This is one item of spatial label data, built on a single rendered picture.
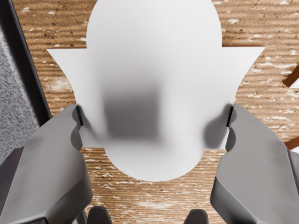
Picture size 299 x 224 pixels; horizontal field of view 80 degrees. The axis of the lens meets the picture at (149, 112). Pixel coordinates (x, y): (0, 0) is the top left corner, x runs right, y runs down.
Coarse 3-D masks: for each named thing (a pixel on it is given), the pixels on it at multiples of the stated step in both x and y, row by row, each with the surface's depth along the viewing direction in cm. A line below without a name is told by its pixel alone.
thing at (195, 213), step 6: (90, 210) 6; (96, 210) 6; (102, 210) 6; (192, 210) 6; (198, 210) 6; (90, 216) 5; (96, 216) 5; (102, 216) 5; (108, 216) 5; (192, 216) 5; (198, 216) 5; (204, 216) 5; (90, 222) 5; (96, 222) 5; (102, 222) 5; (108, 222) 5; (186, 222) 5; (192, 222) 5; (198, 222) 5; (204, 222) 5
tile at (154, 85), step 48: (144, 0) 9; (192, 0) 9; (48, 48) 11; (96, 48) 11; (144, 48) 11; (192, 48) 10; (240, 48) 10; (96, 96) 12; (144, 96) 12; (192, 96) 12; (96, 144) 14; (144, 144) 14; (192, 144) 14
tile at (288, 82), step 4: (296, 68) 13; (292, 72) 13; (296, 72) 13; (288, 76) 14; (292, 76) 13; (296, 76) 13; (284, 80) 14; (288, 80) 13; (292, 80) 13; (296, 80) 13; (284, 84) 14; (288, 84) 13; (292, 84) 13; (296, 84) 13
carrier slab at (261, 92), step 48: (48, 0) 12; (96, 0) 12; (240, 0) 11; (288, 0) 11; (288, 48) 13; (48, 96) 15; (240, 96) 15; (288, 96) 14; (96, 192) 22; (144, 192) 21; (192, 192) 21
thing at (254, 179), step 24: (240, 120) 10; (240, 144) 8; (264, 144) 8; (240, 168) 7; (264, 168) 7; (288, 168) 7; (216, 192) 7; (240, 192) 6; (264, 192) 6; (288, 192) 6; (240, 216) 6; (264, 216) 5; (288, 216) 5
